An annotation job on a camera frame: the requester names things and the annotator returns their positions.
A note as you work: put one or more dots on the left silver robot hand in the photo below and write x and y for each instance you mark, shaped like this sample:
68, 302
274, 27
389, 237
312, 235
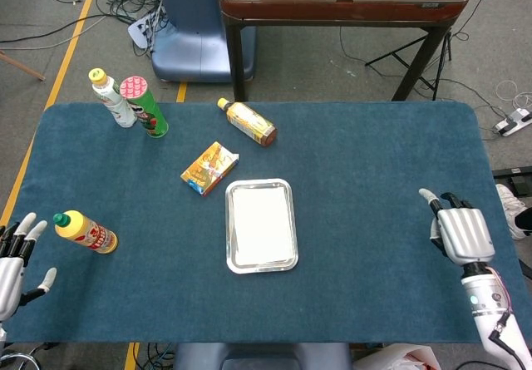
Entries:
9, 278

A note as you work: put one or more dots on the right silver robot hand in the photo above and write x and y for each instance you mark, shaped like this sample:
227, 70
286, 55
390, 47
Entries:
463, 233

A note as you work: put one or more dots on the white paper sheet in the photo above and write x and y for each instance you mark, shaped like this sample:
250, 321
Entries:
259, 224

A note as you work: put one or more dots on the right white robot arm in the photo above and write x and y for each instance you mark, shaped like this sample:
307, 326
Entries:
486, 299

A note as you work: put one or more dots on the silver metal tray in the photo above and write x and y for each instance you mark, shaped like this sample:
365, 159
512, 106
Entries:
262, 267

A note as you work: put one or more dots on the white sneaker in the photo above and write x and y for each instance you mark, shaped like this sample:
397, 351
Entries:
509, 208

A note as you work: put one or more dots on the black sock ankle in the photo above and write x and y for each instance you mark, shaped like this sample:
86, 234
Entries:
524, 220

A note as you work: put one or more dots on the black floor equipment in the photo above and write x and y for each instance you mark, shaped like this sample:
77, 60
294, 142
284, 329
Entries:
519, 183

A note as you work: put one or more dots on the yellow bottle green cap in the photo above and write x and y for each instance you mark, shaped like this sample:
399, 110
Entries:
87, 233

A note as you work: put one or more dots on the blue table mat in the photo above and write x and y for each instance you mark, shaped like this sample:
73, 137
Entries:
374, 158

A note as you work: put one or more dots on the white grey power strip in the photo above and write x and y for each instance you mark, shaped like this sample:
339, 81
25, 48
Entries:
513, 121

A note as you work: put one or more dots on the white plastic bag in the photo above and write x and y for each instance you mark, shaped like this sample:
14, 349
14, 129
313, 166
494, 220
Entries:
386, 359

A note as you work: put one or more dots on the black tripod stand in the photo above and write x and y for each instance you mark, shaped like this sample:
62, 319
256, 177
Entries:
448, 45

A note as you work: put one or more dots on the white bottle yellow cap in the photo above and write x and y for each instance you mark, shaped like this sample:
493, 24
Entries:
114, 104

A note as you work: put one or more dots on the wooden stick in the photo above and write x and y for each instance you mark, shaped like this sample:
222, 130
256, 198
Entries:
25, 69

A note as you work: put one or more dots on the green chips can pink lid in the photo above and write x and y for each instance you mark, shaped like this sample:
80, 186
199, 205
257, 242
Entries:
145, 112

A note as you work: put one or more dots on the yellow snack box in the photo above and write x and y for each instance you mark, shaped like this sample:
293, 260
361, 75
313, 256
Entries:
210, 168

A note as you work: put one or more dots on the grey blue robot chassis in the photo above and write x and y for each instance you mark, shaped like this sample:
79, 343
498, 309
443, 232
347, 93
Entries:
262, 357

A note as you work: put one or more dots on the brown tea bottle yellow cap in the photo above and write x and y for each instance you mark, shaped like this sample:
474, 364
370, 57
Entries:
249, 122

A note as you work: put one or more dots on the brown mahjong table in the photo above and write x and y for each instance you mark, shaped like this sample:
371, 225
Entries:
332, 10

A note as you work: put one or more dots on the white power strip with plugs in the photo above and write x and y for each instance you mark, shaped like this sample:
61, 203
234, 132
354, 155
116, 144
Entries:
139, 31

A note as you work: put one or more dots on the blue grey machine base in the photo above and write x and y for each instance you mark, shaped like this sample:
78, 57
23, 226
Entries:
195, 33

